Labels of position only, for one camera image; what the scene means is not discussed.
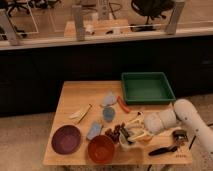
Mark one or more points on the white paper cup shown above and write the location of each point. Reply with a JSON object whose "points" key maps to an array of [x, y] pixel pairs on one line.
{"points": [[125, 145]]}

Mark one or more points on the small dark metal clip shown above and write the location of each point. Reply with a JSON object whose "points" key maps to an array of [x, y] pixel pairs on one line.
{"points": [[180, 136]]}

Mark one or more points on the black handled peeler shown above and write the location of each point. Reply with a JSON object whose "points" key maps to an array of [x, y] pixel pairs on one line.
{"points": [[163, 150]]}

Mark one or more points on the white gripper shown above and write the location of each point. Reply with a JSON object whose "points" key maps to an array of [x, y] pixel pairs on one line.
{"points": [[152, 123]]}

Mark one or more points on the green plastic tray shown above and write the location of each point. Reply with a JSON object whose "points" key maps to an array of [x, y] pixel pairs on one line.
{"points": [[146, 88]]}

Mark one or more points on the bunch of dark grapes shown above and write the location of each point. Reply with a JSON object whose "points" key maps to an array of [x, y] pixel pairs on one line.
{"points": [[114, 133]]}

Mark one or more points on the wooden handled brush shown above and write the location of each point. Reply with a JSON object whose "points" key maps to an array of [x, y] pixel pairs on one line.
{"points": [[83, 113]]}

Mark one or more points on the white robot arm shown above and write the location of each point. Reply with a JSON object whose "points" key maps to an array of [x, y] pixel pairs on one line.
{"points": [[183, 111]]}

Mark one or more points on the orange carrot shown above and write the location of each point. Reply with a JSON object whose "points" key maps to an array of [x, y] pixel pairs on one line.
{"points": [[123, 105]]}

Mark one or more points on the wooden bench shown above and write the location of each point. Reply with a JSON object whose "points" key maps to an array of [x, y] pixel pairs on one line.
{"points": [[99, 27]]}

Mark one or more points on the blue round cup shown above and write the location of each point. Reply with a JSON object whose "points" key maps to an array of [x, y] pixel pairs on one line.
{"points": [[108, 114]]}

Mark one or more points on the purple bowl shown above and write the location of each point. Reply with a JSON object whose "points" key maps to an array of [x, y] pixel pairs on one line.
{"points": [[66, 139]]}

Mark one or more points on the orange-red bowl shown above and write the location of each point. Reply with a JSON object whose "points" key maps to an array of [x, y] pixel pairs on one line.
{"points": [[101, 149]]}

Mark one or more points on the black office chair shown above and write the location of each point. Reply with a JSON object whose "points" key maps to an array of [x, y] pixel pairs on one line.
{"points": [[152, 8]]}

